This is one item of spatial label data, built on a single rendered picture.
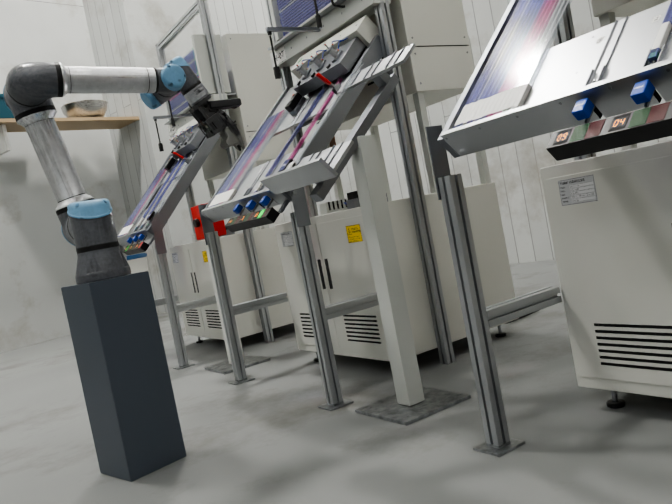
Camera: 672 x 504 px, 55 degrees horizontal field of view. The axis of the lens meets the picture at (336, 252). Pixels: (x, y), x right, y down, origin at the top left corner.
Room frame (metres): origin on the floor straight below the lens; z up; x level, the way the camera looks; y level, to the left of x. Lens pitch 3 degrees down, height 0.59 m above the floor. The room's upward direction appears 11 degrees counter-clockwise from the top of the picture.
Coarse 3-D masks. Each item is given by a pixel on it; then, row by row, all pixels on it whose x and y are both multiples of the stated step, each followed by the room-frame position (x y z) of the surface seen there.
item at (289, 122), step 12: (348, 72) 2.38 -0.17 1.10; (288, 96) 2.85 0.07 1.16; (312, 96) 2.55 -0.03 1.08; (324, 96) 2.42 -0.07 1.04; (276, 108) 2.88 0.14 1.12; (300, 108) 2.57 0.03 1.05; (324, 108) 2.31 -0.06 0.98; (288, 120) 2.59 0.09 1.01; (300, 120) 2.46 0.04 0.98; (276, 132) 2.62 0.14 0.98
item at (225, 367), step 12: (192, 216) 3.10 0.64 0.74; (216, 228) 3.02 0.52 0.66; (204, 240) 3.08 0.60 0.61; (216, 300) 3.08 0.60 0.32; (228, 348) 3.06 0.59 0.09; (228, 360) 3.18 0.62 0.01; (252, 360) 3.06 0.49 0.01; (264, 360) 3.02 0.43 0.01; (216, 372) 2.99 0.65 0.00; (228, 372) 2.92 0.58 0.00
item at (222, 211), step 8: (256, 192) 2.22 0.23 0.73; (264, 192) 2.16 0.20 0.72; (232, 200) 2.39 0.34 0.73; (240, 200) 2.33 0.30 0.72; (248, 200) 2.29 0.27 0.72; (256, 200) 2.26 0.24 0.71; (280, 200) 2.15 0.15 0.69; (208, 208) 2.59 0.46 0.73; (216, 208) 2.52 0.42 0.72; (224, 208) 2.48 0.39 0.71; (232, 208) 2.44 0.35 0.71; (256, 208) 2.32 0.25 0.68; (264, 208) 2.28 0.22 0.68; (208, 216) 2.65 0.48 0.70; (216, 216) 2.60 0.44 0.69; (224, 216) 2.56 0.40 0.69; (232, 216) 2.51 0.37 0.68
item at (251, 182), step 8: (296, 152) 2.23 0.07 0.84; (272, 160) 2.41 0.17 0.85; (280, 160) 2.32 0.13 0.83; (256, 168) 2.51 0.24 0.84; (264, 168) 2.42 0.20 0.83; (248, 176) 2.52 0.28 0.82; (256, 176) 2.43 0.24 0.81; (248, 184) 2.45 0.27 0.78; (256, 184) 2.37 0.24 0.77; (240, 192) 2.46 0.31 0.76; (248, 192) 2.36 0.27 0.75
